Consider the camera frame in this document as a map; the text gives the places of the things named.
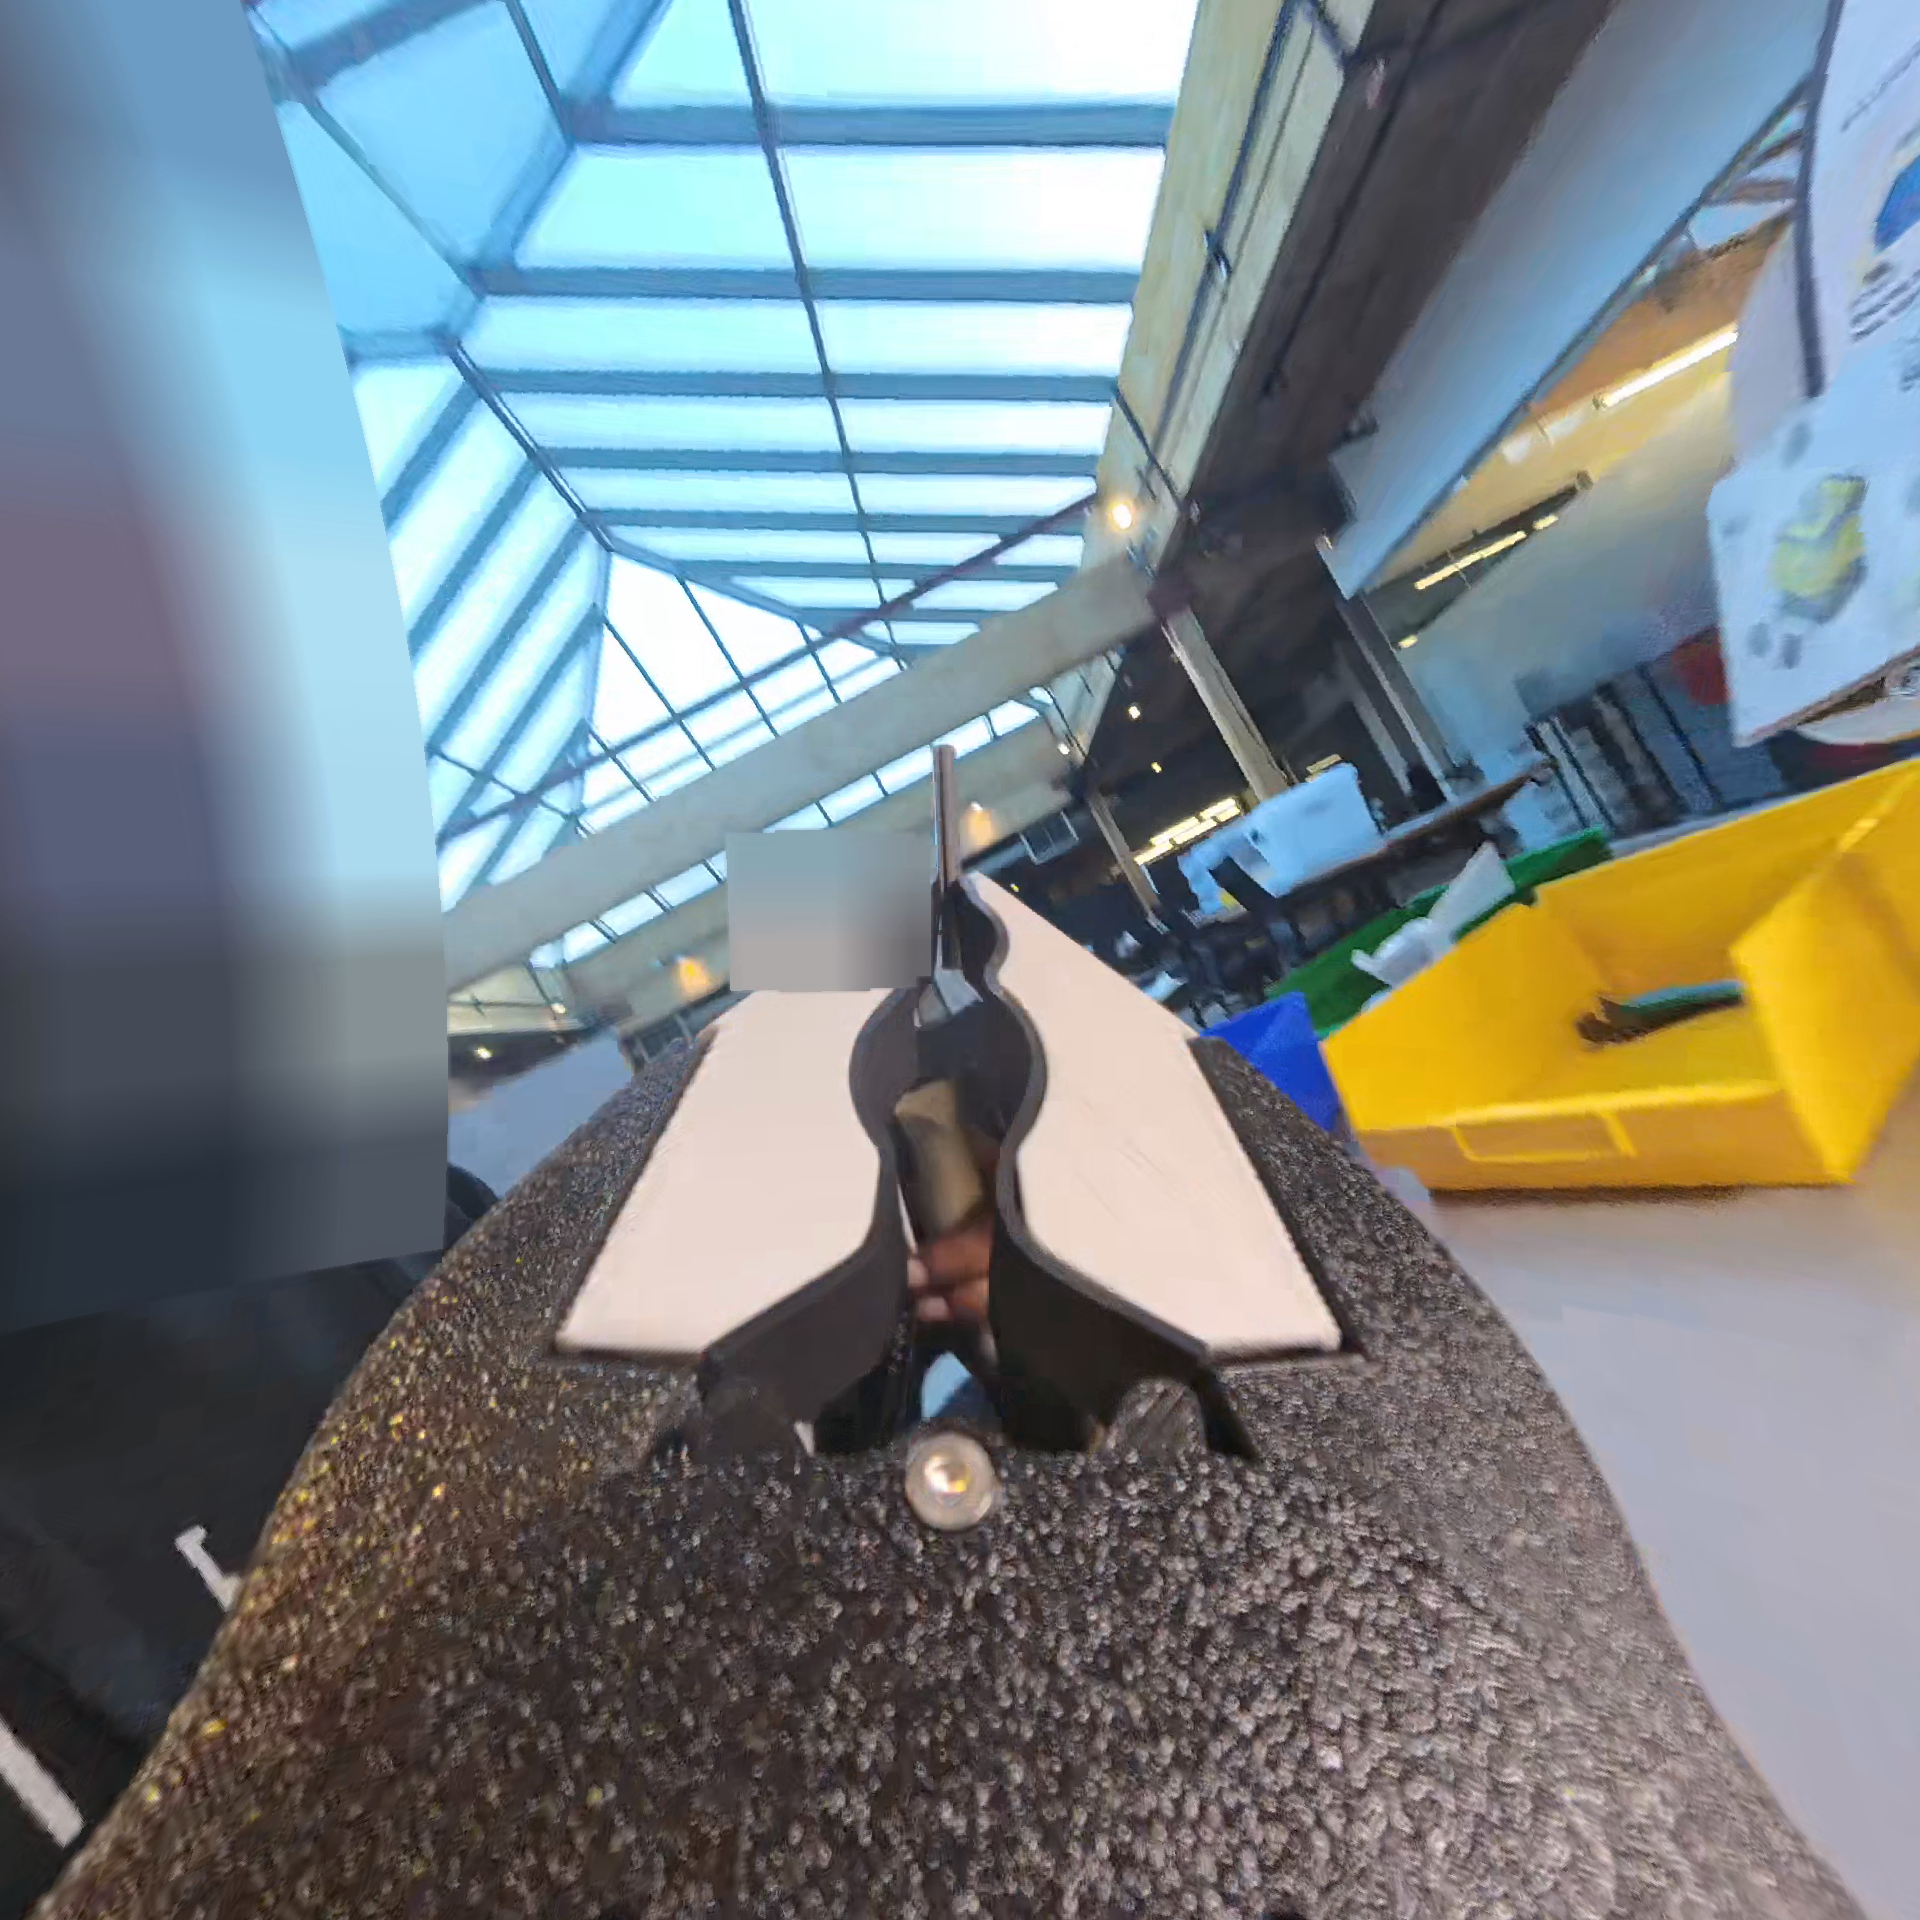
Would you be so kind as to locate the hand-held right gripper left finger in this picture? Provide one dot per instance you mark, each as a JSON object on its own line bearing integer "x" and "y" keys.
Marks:
{"x": 719, "y": 1199}

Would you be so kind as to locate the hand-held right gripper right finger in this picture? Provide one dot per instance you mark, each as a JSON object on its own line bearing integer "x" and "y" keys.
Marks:
{"x": 1158, "y": 1171}

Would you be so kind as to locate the dark grey brick axle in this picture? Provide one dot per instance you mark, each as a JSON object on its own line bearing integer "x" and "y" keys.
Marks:
{"x": 944, "y": 811}

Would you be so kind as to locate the grey desk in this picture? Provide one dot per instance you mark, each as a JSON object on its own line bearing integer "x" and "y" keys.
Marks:
{"x": 1741, "y": 1441}

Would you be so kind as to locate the blue plastic bin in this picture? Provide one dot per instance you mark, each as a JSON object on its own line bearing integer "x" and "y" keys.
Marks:
{"x": 1285, "y": 1056}

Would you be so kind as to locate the white storage box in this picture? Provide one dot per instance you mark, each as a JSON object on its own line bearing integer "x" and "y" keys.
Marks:
{"x": 1274, "y": 835}

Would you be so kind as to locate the dark long table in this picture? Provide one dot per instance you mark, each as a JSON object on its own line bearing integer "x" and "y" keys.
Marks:
{"x": 1412, "y": 828}

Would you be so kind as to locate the green plastic bin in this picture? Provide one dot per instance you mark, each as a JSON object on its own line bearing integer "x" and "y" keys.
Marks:
{"x": 1500, "y": 888}

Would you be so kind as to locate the yellow plastic bin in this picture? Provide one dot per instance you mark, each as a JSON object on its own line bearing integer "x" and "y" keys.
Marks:
{"x": 1620, "y": 1113}

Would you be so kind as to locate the teal and black brick tool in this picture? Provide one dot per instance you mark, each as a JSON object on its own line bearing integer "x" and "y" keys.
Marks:
{"x": 1667, "y": 1014}

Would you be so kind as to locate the open instruction booklet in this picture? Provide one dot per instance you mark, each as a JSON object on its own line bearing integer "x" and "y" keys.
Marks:
{"x": 1815, "y": 574}

